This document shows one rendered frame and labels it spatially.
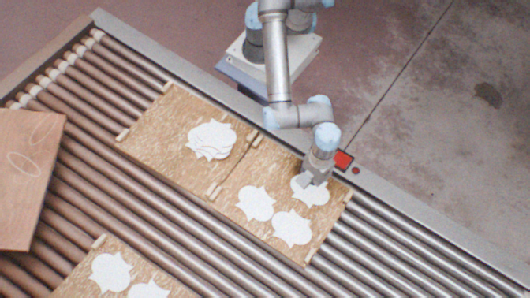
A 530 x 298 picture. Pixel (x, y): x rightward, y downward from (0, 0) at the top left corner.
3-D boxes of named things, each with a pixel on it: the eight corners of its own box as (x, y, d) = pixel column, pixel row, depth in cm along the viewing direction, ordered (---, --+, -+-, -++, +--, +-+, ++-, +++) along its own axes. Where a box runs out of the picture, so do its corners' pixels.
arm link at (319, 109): (296, 94, 180) (301, 124, 174) (331, 91, 180) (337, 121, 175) (294, 109, 186) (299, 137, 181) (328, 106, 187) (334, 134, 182)
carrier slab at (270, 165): (261, 136, 218) (261, 134, 216) (354, 193, 208) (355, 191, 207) (206, 205, 202) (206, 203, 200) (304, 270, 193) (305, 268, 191)
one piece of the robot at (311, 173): (293, 158, 181) (287, 180, 195) (313, 176, 178) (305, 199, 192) (319, 137, 185) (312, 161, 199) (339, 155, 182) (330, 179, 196)
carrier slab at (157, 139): (172, 83, 227) (172, 81, 225) (259, 134, 218) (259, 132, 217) (114, 147, 211) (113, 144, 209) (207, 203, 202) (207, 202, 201)
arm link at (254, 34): (244, 23, 229) (243, -2, 218) (277, 20, 230) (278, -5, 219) (246, 46, 223) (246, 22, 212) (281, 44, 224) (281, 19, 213)
